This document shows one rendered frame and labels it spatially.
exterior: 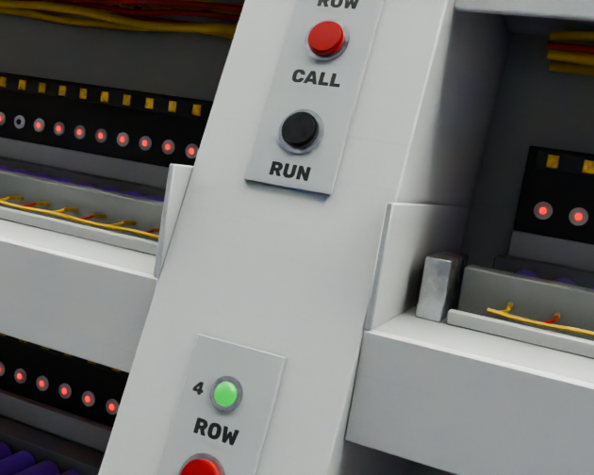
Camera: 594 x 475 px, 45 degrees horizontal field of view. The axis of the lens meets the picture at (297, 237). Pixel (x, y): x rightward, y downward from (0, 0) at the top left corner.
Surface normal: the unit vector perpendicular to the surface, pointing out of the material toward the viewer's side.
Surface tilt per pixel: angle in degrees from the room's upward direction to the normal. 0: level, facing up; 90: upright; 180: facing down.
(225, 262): 90
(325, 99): 90
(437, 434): 107
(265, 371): 90
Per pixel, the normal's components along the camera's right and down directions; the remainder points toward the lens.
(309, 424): -0.31, -0.25
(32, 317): -0.37, 0.04
